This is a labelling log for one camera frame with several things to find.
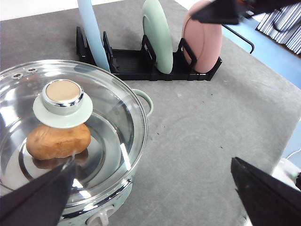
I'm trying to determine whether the brown potato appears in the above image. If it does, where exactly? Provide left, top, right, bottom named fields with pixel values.
left=26, top=124, right=91, bottom=160

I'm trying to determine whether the black plate rack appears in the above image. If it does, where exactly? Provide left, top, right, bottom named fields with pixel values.
left=76, top=27, right=222, bottom=81

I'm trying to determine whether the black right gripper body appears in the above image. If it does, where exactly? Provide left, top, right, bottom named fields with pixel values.
left=236, top=0, right=301, bottom=18

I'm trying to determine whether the blue plate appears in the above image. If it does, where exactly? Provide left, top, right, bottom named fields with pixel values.
left=77, top=0, right=110, bottom=72

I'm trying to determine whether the green plate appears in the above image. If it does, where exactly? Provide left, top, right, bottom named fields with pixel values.
left=142, top=0, right=174, bottom=74

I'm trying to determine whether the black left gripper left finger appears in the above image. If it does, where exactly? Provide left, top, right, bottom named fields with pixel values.
left=0, top=161, right=77, bottom=226

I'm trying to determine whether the glass pot lid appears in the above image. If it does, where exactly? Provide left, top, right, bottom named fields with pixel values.
left=0, top=60, right=149, bottom=203

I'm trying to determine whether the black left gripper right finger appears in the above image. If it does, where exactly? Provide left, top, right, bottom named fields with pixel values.
left=230, top=157, right=301, bottom=226

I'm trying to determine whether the green electric steamer pot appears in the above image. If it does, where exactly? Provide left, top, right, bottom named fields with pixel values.
left=58, top=89, right=153, bottom=226

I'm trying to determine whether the pink plate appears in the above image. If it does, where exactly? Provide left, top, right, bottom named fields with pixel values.
left=182, top=0, right=222, bottom=73

